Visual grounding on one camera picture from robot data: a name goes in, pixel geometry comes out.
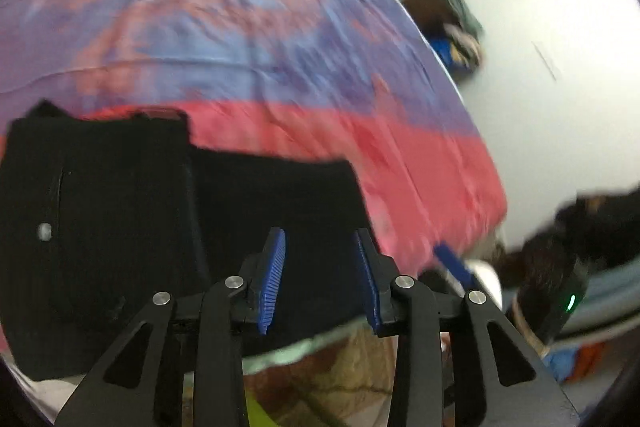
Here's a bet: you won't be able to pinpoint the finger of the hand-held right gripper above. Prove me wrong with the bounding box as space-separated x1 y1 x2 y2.
434 243 478 292

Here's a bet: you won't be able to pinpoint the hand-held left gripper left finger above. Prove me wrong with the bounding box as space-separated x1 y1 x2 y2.
55 228 287 427

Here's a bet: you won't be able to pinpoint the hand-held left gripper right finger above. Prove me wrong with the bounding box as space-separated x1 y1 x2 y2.
355 229 581 427

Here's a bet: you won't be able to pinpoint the black pants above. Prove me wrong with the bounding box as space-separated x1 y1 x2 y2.
0 99 382 383

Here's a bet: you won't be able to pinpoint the black fitness band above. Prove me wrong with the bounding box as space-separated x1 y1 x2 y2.
544 257 591 344

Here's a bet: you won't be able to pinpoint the brown patterned rug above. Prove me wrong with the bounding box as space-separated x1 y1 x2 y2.
244 327 402 427

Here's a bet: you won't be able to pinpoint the grey blue cloth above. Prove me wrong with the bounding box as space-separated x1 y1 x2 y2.
565 266 640 339

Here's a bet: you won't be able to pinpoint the orange cloth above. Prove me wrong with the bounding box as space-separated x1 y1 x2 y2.
569 341 607 380

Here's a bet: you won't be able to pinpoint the dark cloth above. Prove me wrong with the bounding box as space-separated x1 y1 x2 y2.
552 189 640 269

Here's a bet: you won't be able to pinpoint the yellow green object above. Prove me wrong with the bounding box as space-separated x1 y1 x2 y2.
245 398 277 427

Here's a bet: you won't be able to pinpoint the pink cloth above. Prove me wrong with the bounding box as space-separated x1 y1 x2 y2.
444 24 485 70

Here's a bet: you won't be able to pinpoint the purple pink printed blanket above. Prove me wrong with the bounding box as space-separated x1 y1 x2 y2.
0 0 508 275

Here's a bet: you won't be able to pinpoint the grey green cloth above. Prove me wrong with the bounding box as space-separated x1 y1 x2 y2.
439 0 484 38

